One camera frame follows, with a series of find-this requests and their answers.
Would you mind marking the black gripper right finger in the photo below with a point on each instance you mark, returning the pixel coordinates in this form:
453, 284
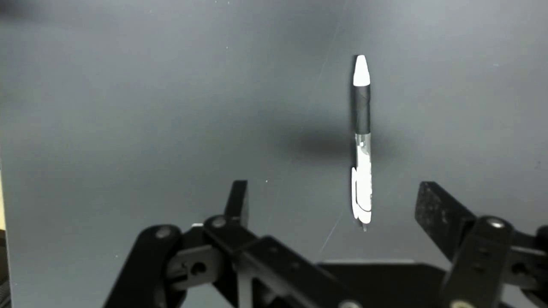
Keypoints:
486, 257

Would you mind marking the black and white pen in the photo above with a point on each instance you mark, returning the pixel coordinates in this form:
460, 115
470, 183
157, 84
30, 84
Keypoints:
360, 108

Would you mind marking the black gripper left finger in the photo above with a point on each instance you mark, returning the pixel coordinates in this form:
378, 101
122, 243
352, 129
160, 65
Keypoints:
229, 250

